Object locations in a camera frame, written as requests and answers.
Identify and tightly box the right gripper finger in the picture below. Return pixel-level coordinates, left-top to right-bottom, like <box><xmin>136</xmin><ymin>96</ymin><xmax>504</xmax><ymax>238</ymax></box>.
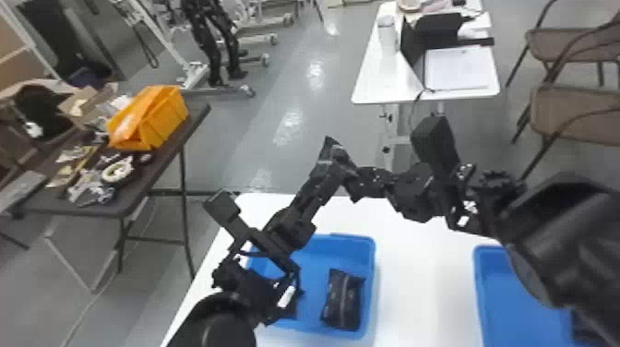
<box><xmin>345</xmin><ymin>166</ymin><xmax>398</xmax><ymax>204</ymax></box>

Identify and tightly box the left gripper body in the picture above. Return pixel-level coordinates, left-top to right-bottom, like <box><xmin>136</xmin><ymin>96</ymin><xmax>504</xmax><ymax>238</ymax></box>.
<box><xmin>263</xmin><ymin>165</ymin><xmax>346</xmax><ymax>254</ymax></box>

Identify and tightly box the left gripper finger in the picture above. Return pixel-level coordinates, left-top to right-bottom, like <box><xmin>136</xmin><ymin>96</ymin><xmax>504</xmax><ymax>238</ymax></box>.
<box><xmin>316</xmin><ymin>136</ymin><xmax>362</xmax><ymax>190</ymax></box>

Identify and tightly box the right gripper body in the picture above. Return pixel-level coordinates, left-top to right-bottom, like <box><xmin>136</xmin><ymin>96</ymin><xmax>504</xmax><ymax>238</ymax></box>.
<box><xmin>387</xmin><ymin>162</ymin><xmax>454</xmax><ymax>224</ymax></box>

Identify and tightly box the blue tray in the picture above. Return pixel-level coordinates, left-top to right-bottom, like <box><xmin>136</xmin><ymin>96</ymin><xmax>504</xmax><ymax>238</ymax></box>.
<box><xmin>472</xmin><ymin>244</ymin><xmax>600</xmax><ymax>347</ymax></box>
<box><xmin>245</xmin><ymin>233</ymin><xmax>377</xmax><ymax>341</ymax></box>

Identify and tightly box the white side table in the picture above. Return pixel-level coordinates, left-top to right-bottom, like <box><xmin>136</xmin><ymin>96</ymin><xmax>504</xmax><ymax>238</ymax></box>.
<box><xmin>350</xmin><ymin>0</ymin><xmax>502</xmax><ymax>172</ymax></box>

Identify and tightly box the black part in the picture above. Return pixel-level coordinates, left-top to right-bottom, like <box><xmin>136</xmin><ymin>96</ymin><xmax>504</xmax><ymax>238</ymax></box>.
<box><xmin>318</xmin><ymin>268</ymin><xmax>367</xmax><ymax>332</ymax></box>

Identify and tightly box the white paper sheet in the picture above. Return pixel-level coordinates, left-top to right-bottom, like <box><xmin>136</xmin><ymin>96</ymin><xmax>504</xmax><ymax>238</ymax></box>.
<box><xmin>423</xmin><ymin>45</ymin><xmax>500</xmax><ymax>93</ymax></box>

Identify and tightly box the white cup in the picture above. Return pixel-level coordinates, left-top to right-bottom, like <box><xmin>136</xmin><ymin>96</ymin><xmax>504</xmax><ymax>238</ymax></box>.
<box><xmin>376</xmin><ymin>14</ymin><xmax>399</xmax><ymax>55</ymax></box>

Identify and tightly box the black box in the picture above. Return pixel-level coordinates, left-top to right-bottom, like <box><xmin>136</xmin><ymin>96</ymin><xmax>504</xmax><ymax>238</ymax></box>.
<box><xmin>399</xmin><ymin>11</ymin><xmax>496</xmax><ymax>68</ymax></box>

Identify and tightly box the dark side table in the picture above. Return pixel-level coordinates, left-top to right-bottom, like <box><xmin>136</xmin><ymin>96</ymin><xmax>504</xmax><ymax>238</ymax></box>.
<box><xmin>8</xmin><ymin>101</ymin><xmax>213</xmax><ymax>283</ymax></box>

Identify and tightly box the brown folding chair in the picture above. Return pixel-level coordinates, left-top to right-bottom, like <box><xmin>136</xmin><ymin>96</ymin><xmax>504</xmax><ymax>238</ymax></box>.
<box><xmin>505</xmin><ymin>0</ymin><xmax>620</xmax><ymax>90</ymax></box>
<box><xmin>510</xmin><ymin>81</ymin><xmax>620</xmax><ymax>182</ymax></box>

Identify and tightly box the orange crate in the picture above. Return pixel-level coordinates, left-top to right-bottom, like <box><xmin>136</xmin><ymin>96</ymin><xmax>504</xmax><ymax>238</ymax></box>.
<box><xmin>104</xmin><ymin>84</ymin><xmax>190</xmax><ymax>153</ymax></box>

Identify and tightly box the white tape roll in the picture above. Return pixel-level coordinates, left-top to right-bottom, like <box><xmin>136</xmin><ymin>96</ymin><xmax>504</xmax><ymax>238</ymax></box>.
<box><xmin>101</xmin><ymin>159</ymin><xmax>136</xmax><ymax>185</ymax></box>

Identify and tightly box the cardboard box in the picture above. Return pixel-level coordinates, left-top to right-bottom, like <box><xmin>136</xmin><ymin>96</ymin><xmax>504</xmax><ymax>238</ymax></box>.
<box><xmin>0</xmin><ymin>78</ymin><xmax>120</xmax><ymax>147</ymax></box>

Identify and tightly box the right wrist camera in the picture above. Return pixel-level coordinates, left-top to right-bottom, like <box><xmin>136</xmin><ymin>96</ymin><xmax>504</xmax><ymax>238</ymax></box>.
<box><xmin>410</xmin><ymin>114</ymin><xmax>464</xmax><ymax>186</ymax></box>

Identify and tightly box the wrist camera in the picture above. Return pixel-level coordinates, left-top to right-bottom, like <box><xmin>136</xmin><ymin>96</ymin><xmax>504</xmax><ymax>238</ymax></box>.
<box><xmin>410</xmin><ymin>114</ymin><xmax>464</xmax><ymax>186</ymax></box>
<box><xmin>202</xmin><ymin>189</ymin><xmax>302</xmax><ymax>275</ymax></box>

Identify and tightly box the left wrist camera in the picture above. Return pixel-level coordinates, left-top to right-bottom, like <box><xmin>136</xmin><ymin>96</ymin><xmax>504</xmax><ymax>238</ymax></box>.
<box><xmin>202</xmin><ymin>189</ymin><xmax>302</xmax><ymax>275</ymax></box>

